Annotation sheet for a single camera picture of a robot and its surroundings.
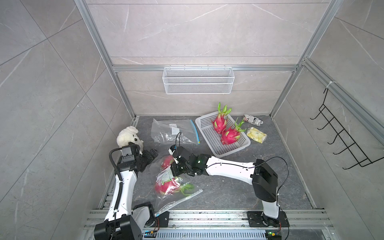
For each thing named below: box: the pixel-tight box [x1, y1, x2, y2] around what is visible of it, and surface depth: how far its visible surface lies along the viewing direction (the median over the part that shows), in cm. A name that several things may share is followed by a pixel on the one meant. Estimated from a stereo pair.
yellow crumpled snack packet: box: [246, 127, 268, 144], surface depth 106 cm
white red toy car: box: [243, 114, 264, 126], surface depth 116 cm
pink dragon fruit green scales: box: [212, 102, 232, 134], surface depth 105 cm
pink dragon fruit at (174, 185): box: [154, 177, 195, 196], surface depth 76 cm
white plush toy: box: [116, 126, 144, 155], surface depth 86 cm
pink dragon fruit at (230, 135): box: [221, 117, 247, 145], surface depth 97 cm
